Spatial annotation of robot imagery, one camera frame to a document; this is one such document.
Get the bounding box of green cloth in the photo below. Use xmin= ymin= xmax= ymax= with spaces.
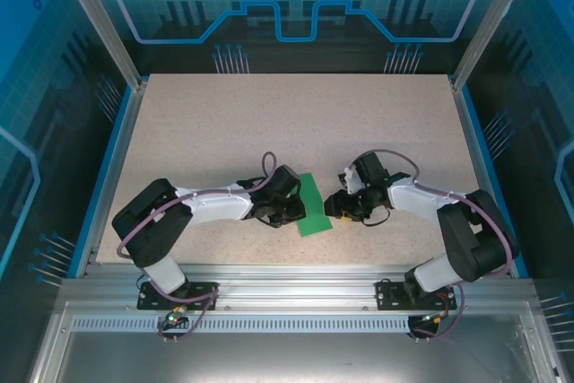
xmin=293 ymin=171 xmax=335 ymax=239

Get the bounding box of blue side strip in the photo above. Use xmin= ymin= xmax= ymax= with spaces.
xmin=459 ymin=84 xmax=531 ymax=279
xmin=66 ymin=84 xmax=135 ymax=277

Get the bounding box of steel bottom panel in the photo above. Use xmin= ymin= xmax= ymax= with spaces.
xmin=51 ymin=331 xmax=560 ymax=383

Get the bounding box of thin black camera cable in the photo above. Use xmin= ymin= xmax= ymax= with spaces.
xmin=356 ymin=205 xmax=392 ymax=228
xmin=256 ymin=215 xmax=288 ymax=230

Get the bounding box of long aluminium mounting rail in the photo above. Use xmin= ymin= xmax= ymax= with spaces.
xmin=60 ymin=263 xmax=539 ymax=315

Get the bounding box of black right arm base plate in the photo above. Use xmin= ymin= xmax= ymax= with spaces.
xmin=375 ymin=279 xmax=454 ymax=312

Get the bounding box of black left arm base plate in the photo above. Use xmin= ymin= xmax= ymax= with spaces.
xmin=136 ymin=281 xmax=220 ymax=312

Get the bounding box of aluminium side rail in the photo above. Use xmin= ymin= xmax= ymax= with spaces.
xmin=83 ymin=82 xmax=147 ymax=277
xmin=451 ymin=82 xmax=517 ymax=279

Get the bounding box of slotted grey cable duct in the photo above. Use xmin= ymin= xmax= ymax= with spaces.
xmin=71 ymin=315 xmax=449 ymax=335

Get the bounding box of aluminium frame post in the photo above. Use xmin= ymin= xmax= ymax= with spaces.
xmin=49 ymin=0 xmax=149 ymax=91
xmin=449 ymin=0 xmax=539 ymax=92

